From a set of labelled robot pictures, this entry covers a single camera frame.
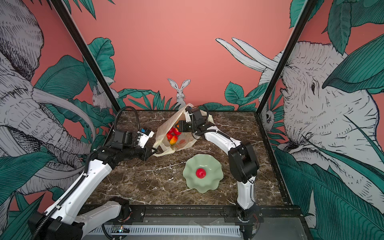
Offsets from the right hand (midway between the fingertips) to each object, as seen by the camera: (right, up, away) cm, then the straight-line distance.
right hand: (177, 123), depth 88 cm
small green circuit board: (-25, -51, -18) cm, 60 cm away
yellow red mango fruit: (-4, -12, +12) cm, 17 cm away
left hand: (-9, -13, -14) cm, 21 cm away
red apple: (+14, -29, -5) cm, 32 cm away
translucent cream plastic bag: (-7, -12, -10) cm, 17 cm away
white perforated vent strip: (-1, -52, -18) cm, 55 cm away
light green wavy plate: (+22, -30, -2) cm, 37 cm away
